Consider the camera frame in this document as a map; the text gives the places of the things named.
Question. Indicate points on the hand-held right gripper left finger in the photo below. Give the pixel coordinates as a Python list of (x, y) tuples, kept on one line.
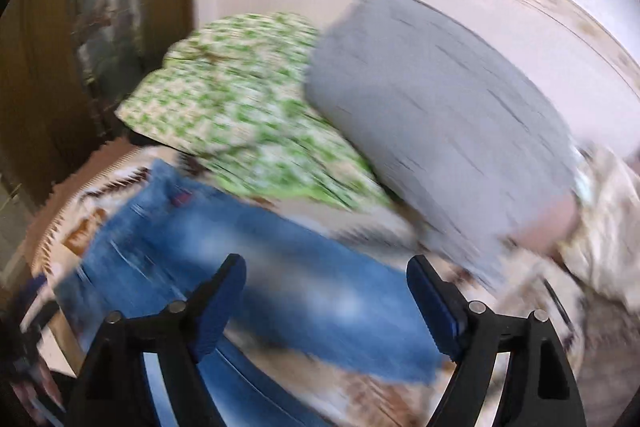
[(215, 314)]

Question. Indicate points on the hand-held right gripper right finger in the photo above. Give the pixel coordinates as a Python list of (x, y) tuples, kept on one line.
[(436, 314)]

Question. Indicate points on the blue denim pants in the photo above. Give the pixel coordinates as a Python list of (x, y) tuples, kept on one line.
[(310, 287)]

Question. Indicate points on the leaf print blanket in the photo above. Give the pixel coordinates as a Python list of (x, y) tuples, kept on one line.
[(370, 399)]

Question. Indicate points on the grey brown fuzzy blanket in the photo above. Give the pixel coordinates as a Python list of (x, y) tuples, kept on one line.
[(607, 337)]

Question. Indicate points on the grey pillow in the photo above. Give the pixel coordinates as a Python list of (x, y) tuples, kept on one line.
[(440, 122)]

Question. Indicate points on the beige crumpled cloth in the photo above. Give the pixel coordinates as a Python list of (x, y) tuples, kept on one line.
[(610, 227)]

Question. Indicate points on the green patterned quilt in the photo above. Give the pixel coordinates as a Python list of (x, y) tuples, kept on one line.
[(240, 117)]

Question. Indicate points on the brown wooden wardrobe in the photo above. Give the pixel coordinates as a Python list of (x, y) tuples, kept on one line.
[(40, 82)]

